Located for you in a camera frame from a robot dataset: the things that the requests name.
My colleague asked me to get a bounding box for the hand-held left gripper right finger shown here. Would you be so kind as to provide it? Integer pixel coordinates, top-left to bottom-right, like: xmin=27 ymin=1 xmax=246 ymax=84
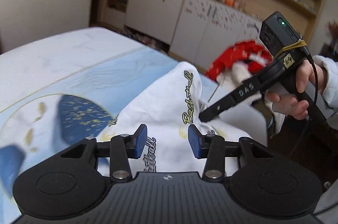
xmin=188 ymin=124 xmax=275 ymax=183

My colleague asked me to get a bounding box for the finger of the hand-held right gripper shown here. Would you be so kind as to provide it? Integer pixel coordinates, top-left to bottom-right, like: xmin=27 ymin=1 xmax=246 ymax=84
xmin=199 ymin=96 xmax=238 ymax=123

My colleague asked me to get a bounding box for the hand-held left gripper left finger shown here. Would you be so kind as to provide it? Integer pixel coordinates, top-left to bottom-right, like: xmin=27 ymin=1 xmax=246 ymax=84
xmin=53 ymin=124 xmax=148 ymax=183

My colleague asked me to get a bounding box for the white printed t-shirt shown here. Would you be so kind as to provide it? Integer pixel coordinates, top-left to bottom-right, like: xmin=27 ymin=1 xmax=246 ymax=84
xmin=96 ymin=61 xmax=267 ymax=179

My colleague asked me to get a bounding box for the person's right forearm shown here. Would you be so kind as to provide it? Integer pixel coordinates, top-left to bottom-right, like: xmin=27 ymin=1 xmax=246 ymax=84
xmin=312 ymin=55 xmax=338 ymax=115

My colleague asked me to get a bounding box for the person's right hand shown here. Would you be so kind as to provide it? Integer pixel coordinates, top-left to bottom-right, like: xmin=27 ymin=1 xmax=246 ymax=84
xmin=263 ymin=60 xmax=324 ymax=120

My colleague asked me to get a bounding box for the red garment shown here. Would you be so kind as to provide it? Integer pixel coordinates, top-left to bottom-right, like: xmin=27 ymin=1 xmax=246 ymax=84
xmin=206 ymin=40 xmax=274 ymax=82

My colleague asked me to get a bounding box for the white garment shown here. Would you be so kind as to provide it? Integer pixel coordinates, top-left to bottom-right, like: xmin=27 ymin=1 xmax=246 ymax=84
xmin=217 ymin=63 xmax=266 ymax=109

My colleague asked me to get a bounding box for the white low cabinet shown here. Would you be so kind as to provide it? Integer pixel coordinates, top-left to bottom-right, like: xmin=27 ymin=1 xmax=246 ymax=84
xmin=124 ymin=0 xmax=266 ymax=70

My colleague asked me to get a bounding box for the white table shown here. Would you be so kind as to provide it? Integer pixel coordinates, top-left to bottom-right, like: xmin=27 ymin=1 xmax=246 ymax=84
xmin=0 ymin=26 xmax=219 ymax=224

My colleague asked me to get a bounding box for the black cable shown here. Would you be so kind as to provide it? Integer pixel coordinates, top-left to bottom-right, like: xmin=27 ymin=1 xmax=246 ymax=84
xmin=289 ymin=46 xmax=319 ymax=164

